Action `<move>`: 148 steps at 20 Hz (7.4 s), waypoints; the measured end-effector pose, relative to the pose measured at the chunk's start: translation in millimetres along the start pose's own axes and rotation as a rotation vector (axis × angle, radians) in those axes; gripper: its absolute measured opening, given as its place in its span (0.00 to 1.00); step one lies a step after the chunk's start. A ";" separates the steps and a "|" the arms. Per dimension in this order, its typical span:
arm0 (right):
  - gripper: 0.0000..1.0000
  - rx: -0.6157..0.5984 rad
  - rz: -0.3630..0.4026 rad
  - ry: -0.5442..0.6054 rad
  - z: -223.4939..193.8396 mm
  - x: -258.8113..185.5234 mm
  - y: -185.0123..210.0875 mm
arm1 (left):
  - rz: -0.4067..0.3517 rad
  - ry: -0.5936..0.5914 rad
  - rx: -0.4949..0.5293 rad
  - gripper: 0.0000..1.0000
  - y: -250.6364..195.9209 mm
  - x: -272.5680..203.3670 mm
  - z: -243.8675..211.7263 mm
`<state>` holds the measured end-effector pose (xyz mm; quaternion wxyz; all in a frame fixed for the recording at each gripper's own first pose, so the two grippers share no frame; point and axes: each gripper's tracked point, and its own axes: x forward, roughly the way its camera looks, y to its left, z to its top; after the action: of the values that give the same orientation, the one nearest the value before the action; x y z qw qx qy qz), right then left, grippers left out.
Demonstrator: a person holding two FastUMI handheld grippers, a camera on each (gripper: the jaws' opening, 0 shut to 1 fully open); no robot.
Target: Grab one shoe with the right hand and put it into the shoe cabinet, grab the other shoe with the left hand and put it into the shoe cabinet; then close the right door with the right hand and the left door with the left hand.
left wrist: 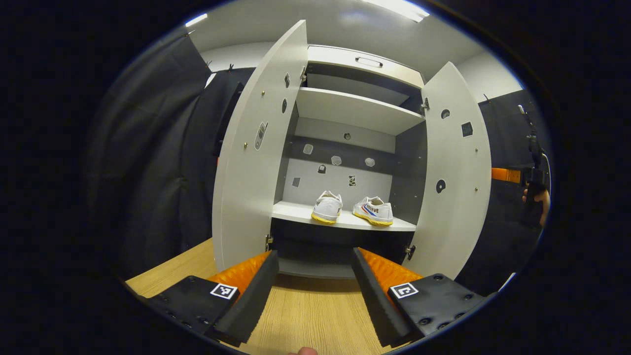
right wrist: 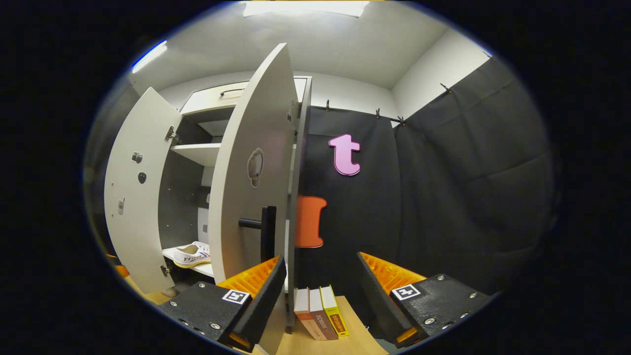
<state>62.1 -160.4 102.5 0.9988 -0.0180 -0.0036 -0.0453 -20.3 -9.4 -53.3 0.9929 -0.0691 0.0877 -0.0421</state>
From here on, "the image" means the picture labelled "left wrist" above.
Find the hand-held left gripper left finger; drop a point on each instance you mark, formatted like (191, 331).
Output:
(256, 301)

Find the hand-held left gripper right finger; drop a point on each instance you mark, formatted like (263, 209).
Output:
(372, 301)

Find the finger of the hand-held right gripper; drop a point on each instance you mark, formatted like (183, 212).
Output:
(505, 175)

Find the white cabinet door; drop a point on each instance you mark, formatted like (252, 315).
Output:
(453, 222)
(246, 197)

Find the white canvas shoe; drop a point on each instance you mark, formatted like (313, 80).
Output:
(327, 208)
(373, 213)

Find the white shoe cabinet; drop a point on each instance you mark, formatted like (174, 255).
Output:
(355, 111)

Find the black backdrop cloth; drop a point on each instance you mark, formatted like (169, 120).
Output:
(157, 172)

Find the ceiling light panel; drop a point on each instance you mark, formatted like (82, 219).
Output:
(397, 10)
(196, 20)

